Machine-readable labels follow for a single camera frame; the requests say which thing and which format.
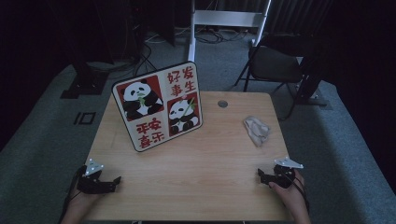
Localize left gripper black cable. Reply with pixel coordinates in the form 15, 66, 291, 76
58, 165, 88, 224

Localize white metal stand frame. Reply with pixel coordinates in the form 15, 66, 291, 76
187, 0, 273, 63

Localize black stand with base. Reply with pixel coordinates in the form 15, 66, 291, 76
60, 46, 110, 100

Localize bundle of floor cables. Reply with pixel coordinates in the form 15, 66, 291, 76
194, 27, 248, 45

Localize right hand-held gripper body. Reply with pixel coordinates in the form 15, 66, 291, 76
268, 157, 304, 189

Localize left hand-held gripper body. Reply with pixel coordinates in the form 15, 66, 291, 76
77, 158, 117, 196

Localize person's right hand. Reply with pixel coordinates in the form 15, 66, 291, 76
268, 169, 307, 213

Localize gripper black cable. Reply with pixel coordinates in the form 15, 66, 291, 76
58, 165, 88, 224
289, 174, 311, 216

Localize black floor cables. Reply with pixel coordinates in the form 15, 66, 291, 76
132, 40, 158, 77

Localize person's left hand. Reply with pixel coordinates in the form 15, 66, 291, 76
66, 186, 102, 216

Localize dark curtain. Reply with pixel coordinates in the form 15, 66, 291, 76
268, 0, 332, 38

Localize black metal stand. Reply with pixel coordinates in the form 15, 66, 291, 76
292, 46, 329, 108

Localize grey cloth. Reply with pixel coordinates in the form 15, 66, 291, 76
243, 115, 271, 147

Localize black folding chair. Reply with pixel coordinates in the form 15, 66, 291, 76
233, 34, 305, 121

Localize panda picture board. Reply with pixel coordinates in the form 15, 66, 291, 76
111, 61, 204, 153

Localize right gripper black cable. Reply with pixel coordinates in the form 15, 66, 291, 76
289, 174, 311, 216

